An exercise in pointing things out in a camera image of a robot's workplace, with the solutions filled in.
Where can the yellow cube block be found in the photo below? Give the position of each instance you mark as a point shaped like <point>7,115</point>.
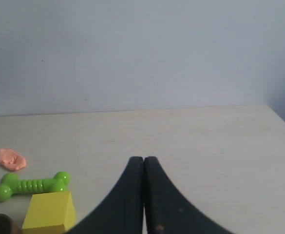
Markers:
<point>50,213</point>

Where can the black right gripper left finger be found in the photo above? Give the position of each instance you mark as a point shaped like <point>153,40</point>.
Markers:
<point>122,210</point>

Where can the green bone chew toy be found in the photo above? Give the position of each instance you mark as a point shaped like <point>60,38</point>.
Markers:
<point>11,184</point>

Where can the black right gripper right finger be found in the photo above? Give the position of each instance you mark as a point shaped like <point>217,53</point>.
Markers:
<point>167,210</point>

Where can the brown wooden cup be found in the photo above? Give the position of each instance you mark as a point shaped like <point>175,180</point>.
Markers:
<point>8,226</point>

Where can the orange salmon-coloured toy piece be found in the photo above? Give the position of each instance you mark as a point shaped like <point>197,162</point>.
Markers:
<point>11,160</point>

